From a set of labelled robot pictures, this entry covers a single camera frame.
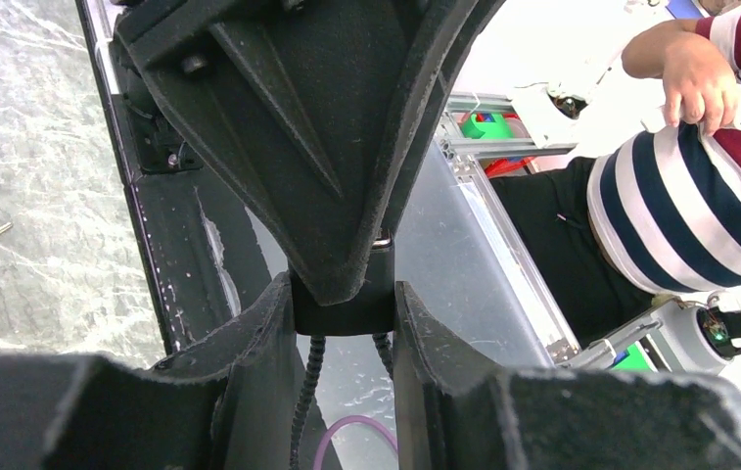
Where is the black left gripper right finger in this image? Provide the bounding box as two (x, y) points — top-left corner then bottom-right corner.
(393, 282), (741, 469)

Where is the green plastic block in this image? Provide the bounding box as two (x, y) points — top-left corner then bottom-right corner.
(458, 113), (515, 140)

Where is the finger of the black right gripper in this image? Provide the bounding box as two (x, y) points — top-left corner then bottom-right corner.
(114, 0), (410, 307)
(381, 1), (503, 235)

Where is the person in striped shirt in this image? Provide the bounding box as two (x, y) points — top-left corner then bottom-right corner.
(491, 6), (741, 346)

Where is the black cable padlock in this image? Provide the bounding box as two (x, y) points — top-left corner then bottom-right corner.
(289, 229), (394, 469)

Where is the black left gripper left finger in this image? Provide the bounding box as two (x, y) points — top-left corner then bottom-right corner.
(0, 274), (297, 469)

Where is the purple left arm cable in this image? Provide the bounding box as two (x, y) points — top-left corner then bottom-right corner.
(311, 414), (400, 470)

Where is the white teleoperation handle device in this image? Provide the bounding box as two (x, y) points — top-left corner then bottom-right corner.
(559, 292), (741, 374)

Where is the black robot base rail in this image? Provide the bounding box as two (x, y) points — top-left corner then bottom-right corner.
(75, 0), (287, 354)

